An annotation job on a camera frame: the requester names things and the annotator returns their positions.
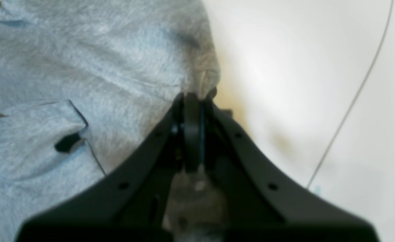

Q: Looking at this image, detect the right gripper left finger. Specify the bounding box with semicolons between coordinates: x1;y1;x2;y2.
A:
16;93;185;242

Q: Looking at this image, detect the grey T-shirt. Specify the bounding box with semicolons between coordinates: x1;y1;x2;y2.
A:
0;0;220;242

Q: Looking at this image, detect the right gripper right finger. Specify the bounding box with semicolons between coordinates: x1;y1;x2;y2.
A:
202;88;379;242

